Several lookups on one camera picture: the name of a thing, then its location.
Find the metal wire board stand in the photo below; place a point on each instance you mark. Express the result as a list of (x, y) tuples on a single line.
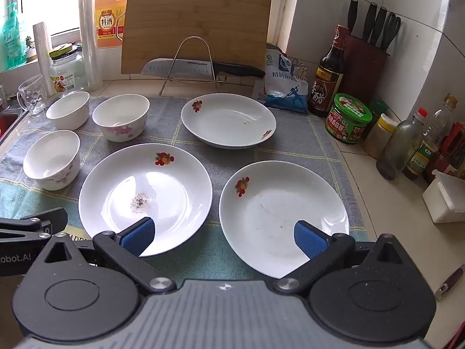
[(187, 68)]

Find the brown wooden knife block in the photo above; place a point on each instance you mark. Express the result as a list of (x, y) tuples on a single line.
[(363, 67)]

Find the white bowl pink flowers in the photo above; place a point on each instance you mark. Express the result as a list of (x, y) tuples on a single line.
[(122, 118)]

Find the dark vinegar bottle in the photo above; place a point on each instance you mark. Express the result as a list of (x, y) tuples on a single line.
[(328, 75)]

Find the tall plastic wrap roll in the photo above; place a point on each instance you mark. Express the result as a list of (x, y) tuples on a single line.
[(89, 45)]

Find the grey checked cloth mat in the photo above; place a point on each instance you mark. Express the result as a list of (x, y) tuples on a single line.
[(299, 138)]

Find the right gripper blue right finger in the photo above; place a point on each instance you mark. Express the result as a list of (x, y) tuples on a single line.
[(325, 253)]

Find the glass jar green lid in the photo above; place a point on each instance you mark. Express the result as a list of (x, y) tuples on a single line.
[(67, 71)]

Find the green lid sauce jar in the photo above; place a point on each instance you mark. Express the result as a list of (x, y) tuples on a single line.
[(347, 119)]

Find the small oil bottle yellow cap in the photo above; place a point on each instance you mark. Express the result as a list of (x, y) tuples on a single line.
[(439, 128)]

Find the white plastic seasoning box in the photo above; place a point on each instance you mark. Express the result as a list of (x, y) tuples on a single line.
[(445, 198)]

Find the green dish soap bottle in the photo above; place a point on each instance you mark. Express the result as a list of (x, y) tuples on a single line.
[(14, 40)]

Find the white blue salt bag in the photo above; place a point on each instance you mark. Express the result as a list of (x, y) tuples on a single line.
[(281, 88)]

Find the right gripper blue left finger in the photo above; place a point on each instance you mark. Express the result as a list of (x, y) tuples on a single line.
[(121, 251)]

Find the yellow lid spice jar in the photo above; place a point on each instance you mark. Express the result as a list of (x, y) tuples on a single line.
[(379, 135)]

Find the orange cooking wine jug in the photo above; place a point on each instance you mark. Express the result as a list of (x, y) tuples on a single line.
[(109, 22)]

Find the bamboo cutting board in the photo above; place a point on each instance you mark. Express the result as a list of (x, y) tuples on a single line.
[(230, 31)]

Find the white plate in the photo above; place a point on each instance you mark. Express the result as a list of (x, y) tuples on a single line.
[(260, 205), (163, 182), (228, 121)]

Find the clear glass mug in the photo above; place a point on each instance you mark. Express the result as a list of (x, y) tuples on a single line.
[(31, 95)]

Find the clear glass bottle red cap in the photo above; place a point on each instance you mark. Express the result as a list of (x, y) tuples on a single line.
[(401, 146)]

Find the santoku knife black handle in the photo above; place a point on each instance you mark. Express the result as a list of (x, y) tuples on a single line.
[(219, 67)]

